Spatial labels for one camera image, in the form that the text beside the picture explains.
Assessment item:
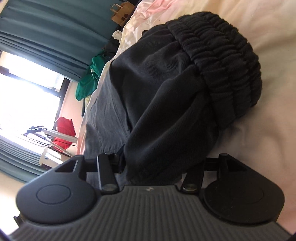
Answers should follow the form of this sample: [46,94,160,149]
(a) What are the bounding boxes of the black framed window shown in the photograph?
[0,49,71,149]

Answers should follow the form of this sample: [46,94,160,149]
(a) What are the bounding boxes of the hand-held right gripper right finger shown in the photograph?
[180,153,248,193]

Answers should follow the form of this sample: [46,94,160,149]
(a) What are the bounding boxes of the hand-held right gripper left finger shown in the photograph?
[55,152,126,193]

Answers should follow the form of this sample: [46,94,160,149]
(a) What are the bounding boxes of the brown paper bag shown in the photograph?
[110,0,138,26]

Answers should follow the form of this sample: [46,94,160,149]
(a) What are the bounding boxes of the garment steamer stand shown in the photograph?
[23,125,78,149]

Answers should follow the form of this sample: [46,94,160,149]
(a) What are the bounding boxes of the black elastic waist pants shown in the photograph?
[109,10,264,186]

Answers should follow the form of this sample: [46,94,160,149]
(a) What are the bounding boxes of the pastel rainbow duvet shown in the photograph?
[76,0,296,223]

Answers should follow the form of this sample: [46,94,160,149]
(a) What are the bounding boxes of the teal curtain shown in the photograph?
[0,0,130,83]
[0,136,54,183]

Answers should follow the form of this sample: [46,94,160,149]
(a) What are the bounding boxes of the red garment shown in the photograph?
[53,116,77,153]

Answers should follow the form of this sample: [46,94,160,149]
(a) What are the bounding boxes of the green garment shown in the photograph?
[75,54,111,102]

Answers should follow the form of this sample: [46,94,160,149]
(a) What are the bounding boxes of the dark clothes pile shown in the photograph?
[103,39,121,57]

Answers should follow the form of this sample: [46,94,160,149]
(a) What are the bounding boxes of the white standing appliance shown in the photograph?
[39,147,63,166]

